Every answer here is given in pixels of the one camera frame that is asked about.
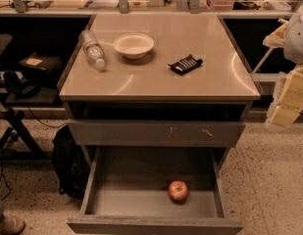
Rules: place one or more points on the white bowl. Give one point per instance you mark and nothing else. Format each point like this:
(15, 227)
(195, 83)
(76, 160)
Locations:
(133, 45)

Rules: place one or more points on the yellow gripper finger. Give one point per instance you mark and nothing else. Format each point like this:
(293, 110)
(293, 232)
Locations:
(288, 99)
(276, 38)

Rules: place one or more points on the red apple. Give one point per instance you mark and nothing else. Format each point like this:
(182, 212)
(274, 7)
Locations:
(178, 190)

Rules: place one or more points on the brown shoe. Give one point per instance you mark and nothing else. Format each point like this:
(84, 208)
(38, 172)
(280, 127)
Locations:
(11, 225)

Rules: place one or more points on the closed top drawer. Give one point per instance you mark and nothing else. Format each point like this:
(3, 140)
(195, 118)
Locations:
(157, 133)

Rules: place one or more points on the black headphones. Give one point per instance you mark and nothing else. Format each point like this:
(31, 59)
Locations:
(20, 88)

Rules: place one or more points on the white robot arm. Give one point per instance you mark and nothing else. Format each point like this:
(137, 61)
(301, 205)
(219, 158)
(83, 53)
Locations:
(293, 39)

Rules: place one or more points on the open middle drawer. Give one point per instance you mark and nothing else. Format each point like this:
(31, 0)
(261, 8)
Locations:
(127, 194)

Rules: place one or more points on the black stand frame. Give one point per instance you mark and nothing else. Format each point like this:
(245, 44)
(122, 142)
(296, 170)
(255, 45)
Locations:
(18, 130)

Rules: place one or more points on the black box with label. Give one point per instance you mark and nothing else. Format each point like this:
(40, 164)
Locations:
(36, 66)

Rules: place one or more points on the grey drawer cabinet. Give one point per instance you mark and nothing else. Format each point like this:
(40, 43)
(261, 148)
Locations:
(147, 89)

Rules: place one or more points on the black backpack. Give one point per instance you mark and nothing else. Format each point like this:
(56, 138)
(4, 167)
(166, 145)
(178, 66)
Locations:
(70, 164)

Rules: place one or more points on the white-tipped stick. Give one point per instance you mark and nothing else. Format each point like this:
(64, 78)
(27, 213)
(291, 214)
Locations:
(268, 53)

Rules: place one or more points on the clear plastic water bottle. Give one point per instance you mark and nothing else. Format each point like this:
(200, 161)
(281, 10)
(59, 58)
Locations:
(93, 50)

